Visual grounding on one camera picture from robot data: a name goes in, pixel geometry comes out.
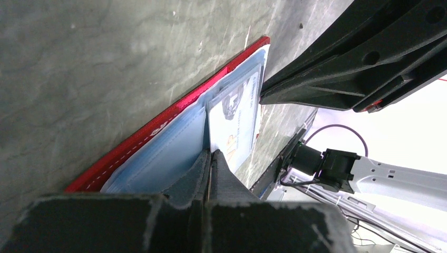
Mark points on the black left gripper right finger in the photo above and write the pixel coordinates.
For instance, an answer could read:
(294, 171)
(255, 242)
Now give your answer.
(235, 220)

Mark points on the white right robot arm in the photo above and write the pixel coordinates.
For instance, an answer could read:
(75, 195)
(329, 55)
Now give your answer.
(336, 170)

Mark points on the red leather card holder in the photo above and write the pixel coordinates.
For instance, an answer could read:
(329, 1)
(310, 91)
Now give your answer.
(164, 149)

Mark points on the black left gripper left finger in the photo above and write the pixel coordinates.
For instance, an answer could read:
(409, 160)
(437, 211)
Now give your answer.
(167, 221)

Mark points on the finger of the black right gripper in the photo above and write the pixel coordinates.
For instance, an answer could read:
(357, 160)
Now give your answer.
(375, 54)

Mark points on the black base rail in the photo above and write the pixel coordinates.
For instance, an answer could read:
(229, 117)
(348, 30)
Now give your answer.
(268, 179)

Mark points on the white VIP card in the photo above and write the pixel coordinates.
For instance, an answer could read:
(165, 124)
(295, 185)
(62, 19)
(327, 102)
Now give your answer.
(232, 117)

